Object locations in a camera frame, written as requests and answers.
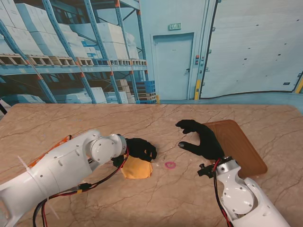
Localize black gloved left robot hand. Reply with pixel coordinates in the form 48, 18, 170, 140
125, 138, 158, 163

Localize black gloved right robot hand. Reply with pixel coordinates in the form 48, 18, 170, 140
175, 119, 225, 160

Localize yellow cloth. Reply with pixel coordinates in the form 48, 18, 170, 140
120, 156, 153, 180

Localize brown wooden tray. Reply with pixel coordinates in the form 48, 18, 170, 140
203, 119, 268, 178

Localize orange test tube rack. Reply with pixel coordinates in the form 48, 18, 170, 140
27, 134, 72, 169

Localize warehouse print backdrop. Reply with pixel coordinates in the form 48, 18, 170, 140
0, 0, 303, 106

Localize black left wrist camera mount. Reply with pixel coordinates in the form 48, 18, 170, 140
110, 155, 126, 169

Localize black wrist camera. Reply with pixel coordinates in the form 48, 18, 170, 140
197, 163, 215, 178

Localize red black right arm cables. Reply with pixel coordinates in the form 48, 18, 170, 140
212, 157, 232, 227

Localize red black arm cables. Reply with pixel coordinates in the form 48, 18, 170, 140
32, 146, 130, 227
212, 157, 232, 227

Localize red black left arm cables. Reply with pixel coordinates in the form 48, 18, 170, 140
32, 146, 130, 227

